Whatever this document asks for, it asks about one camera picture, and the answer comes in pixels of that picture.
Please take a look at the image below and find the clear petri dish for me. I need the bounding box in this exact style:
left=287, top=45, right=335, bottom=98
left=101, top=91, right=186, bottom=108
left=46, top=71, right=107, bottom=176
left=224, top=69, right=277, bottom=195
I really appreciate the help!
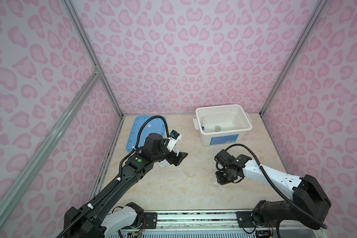
left=205, top=123, right=234, bottom=132

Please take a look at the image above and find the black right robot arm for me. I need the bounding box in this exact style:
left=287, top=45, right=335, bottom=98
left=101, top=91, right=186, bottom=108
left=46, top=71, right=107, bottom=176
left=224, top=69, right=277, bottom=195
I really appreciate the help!
left=214, top=149, right=331, bottom=230

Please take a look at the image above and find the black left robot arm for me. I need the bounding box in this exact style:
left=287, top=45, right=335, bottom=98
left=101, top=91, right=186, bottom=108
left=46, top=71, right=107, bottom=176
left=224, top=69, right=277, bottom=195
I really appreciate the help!
left=58, top=131, right=188, bottom=238

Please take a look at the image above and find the white test tube rack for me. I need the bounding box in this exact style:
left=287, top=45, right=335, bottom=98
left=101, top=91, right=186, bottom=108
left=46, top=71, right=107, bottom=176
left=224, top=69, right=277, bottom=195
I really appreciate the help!
left=158, top=160, right=169, bottom=168

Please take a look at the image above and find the blue plastic bin lid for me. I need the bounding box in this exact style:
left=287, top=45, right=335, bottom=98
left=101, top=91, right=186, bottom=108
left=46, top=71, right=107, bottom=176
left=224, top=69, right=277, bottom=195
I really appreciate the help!
left=125, top=115, right=167, bottom=152

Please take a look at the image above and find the white plastic storage bin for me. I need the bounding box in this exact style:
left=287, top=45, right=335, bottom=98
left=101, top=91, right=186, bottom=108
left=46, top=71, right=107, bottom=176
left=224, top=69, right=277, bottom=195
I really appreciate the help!
left=193, top=104, right=253, bottom=146

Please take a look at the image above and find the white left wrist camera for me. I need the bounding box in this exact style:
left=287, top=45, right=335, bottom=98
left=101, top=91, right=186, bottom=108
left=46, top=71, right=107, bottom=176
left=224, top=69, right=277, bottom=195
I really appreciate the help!
left=166, top=130, right=182, bottom=152

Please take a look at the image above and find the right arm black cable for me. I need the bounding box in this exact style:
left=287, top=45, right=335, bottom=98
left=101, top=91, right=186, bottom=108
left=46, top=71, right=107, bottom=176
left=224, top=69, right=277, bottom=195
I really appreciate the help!
left=224, top=143, right=328, bottom=230

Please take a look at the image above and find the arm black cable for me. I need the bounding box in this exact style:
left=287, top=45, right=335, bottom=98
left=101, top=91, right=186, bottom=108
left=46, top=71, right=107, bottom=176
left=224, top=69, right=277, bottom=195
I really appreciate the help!
left=224, top=143, right=328, bottom=230
left=56, top=115, right=170, bottom=238

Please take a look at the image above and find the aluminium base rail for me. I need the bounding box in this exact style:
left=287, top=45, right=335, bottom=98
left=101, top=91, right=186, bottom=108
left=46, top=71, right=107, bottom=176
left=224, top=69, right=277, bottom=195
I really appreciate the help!
left=67, top=209, right=328, bottom=238

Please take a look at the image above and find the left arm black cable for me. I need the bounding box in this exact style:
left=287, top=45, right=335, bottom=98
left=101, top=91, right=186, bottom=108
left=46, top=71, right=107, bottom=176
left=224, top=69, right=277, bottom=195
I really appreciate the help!
left=56, top=115, right=170, bottom=238

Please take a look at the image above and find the aluminium frame strut left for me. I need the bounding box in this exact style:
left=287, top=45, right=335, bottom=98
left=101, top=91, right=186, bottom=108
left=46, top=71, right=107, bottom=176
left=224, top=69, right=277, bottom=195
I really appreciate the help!
left=0, top=71, right=101, bottom=231

